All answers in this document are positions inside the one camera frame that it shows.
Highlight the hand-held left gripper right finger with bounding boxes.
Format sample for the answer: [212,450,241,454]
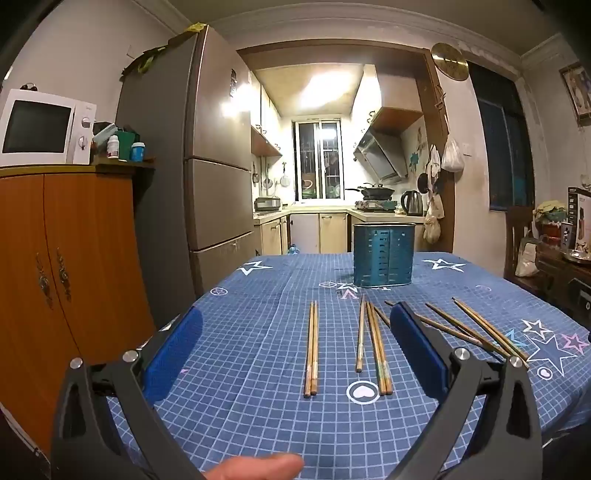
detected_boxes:
[389,302,544,480]

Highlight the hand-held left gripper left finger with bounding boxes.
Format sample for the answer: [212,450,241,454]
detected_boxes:
[50,306,204,480]

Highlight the teal perforated chopstick holder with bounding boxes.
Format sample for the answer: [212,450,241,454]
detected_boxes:
[353,222,416,288]

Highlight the person's left hand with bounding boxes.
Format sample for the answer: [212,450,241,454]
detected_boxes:
[203,453,305,480]

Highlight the blue star printed tablecloth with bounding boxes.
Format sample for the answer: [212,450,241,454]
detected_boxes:
[104,251,591,480]

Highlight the beige hanging mesh bags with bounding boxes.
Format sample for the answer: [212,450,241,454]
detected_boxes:
[423,194,445,244]

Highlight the orange wooden cabinet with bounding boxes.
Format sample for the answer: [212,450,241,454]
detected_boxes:
[0,159,155,455]

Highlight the white tote bag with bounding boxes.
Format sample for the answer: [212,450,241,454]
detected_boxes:
[515,235,542,278]

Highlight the dark wooden chair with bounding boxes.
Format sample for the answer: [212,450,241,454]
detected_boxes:
[503,205,541,296]

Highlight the steel electric kettle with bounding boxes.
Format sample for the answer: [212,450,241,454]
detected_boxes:
[400,189,424,217]

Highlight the beige kitchen base cabinets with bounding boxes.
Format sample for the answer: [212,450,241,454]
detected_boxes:
[253,207,428,257]

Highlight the gas stove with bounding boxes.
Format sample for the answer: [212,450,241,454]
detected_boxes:
[353,198,398,212]

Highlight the dark wooden sideboard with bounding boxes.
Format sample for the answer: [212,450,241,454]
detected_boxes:
[533,240,591,319]

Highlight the black wok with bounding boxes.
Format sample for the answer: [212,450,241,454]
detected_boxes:
[344,183,396,199]

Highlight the white hanging cloth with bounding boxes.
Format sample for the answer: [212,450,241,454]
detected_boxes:
[425,144,442,180]

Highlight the white hanging plastic bag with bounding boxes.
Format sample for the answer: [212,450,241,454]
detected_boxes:
[441,136,465,174]

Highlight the steel range hood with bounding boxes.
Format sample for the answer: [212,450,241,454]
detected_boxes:
[353,126,409,184]

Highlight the green box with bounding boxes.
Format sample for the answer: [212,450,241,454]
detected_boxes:
[113,130,140,161]

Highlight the tall metallic refrigerator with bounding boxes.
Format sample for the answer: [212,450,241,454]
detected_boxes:
[115,25,257,324]

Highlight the black and white carton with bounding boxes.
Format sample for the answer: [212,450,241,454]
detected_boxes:
[567,187,591,247]

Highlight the barred kitchen window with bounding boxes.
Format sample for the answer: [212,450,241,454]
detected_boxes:
[292,119,345,202]

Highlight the dark room window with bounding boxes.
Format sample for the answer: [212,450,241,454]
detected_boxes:
[471,62,536,214]

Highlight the brown cabinet over hood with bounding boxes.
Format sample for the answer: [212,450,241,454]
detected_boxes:
[369,62,426,137]

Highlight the white microwave oven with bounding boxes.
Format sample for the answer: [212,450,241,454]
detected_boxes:
[0,89,98,168]

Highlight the square ceiling light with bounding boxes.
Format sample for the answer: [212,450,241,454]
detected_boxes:
[302,69,365,100]

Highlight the olive green cloth bag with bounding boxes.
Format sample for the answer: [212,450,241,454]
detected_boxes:
[121,45,170,78]

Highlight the blue flower wall sticker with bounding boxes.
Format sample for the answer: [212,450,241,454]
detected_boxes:
[409,129,428,172]

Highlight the beige kitchen wall cabinets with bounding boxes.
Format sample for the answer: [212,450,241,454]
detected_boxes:
[249,69,283,158]

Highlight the round gold wall clock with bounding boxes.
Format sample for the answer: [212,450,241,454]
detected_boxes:
[431,42,469,83]

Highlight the framed wall picture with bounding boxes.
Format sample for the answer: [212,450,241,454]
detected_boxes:
[558,61,591,126]

